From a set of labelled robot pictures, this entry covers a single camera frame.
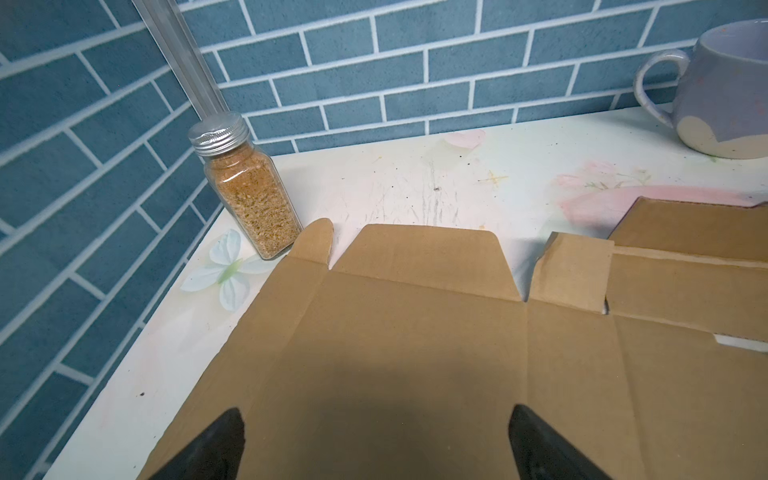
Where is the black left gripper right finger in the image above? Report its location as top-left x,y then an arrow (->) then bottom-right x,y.
508,404 -> 611,480

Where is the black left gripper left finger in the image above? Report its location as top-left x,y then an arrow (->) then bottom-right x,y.
150,408 -> 245,480

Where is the aluminium corner post left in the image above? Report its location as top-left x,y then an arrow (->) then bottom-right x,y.
132,0 -> 229,120

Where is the lavender ceramic mug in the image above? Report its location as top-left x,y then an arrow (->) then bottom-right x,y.
633,19 -> 767,160

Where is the brown cardboard box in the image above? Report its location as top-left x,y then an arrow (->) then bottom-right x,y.
141,219 -> 767,479
609,197 -> 767,262

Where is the glass spice jar silver lid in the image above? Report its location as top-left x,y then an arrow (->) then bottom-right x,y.
188,112 -> 302,260

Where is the flat brown cardboard box blank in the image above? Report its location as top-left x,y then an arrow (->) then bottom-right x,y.
609,197 -> 767,262

